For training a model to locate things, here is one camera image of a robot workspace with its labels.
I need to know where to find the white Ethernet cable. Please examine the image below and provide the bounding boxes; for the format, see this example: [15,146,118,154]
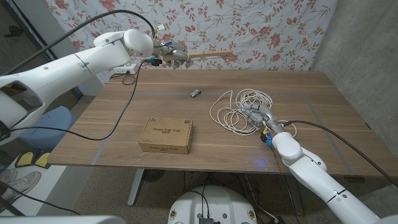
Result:
[209,88,298,137]

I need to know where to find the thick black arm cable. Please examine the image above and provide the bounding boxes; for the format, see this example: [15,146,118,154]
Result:
[0,9,156,77]
[281,119,398,189]

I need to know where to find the blue stool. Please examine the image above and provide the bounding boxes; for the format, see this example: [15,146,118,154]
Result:
[18,105,78,152]

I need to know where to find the black cable on base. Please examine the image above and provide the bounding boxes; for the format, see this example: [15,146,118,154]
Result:
[186,190,210,218]

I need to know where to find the white table leg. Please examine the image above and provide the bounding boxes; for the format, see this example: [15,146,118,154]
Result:
[127,169,146,207]

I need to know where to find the white robot torso edge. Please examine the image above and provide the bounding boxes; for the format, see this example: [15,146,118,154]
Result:
[0,215,127,224]

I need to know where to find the black round fan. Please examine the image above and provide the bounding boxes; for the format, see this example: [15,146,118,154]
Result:
[142,169,165,183]

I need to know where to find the brown cardboard box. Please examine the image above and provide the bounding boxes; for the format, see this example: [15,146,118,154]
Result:
[138,116,193,155]

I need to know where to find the floral backdrop cloth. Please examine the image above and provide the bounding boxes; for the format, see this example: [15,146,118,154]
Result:
[42,0,339,85]

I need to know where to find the wooden clip hanger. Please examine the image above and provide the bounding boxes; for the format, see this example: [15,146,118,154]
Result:
[163,49,234,62]

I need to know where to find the black door handle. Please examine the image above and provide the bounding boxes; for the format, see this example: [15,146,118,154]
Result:
[4,25,23,38]

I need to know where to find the white floor mat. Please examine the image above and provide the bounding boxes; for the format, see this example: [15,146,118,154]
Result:
[0,155,68,217]

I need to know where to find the white power strip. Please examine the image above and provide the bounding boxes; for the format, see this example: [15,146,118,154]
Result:
[113,63,139,75]

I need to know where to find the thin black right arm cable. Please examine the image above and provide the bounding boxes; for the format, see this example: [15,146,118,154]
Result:
[269,146,299,224]

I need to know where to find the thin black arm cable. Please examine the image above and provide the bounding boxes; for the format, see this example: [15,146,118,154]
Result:
[269,146,299,224]
[0,60,147,216]

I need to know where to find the dark door rail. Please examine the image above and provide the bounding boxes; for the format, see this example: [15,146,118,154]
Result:
[4,0,83,99]

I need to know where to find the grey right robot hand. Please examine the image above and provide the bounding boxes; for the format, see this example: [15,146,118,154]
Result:
[242,104,285,135]

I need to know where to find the grey sneaker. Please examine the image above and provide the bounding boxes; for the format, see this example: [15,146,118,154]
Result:
[0,170,42,206]
[0,169,19,185]

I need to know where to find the white floor cable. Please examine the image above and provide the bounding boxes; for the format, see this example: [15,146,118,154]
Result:
[244,174,279,223]

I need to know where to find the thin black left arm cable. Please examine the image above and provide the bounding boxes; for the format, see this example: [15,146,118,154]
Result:
[0,60,147,216]

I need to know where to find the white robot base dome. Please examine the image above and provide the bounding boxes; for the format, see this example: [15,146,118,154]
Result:
[167,185,258,224]

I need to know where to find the yellow black slipper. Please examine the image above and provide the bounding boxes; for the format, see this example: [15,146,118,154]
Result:
[34,151,52,170]
[14,151,35,168]

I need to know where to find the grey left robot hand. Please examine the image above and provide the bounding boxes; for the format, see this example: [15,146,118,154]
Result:
[151,39,193,70]

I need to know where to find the grey table leg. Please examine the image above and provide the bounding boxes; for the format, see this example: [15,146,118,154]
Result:
[284,174,305,216]

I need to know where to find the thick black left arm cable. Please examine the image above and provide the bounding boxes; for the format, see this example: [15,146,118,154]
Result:
[0,9,156,77]

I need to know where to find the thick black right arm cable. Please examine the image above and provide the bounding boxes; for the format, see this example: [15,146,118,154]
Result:
[281,119,398,189]

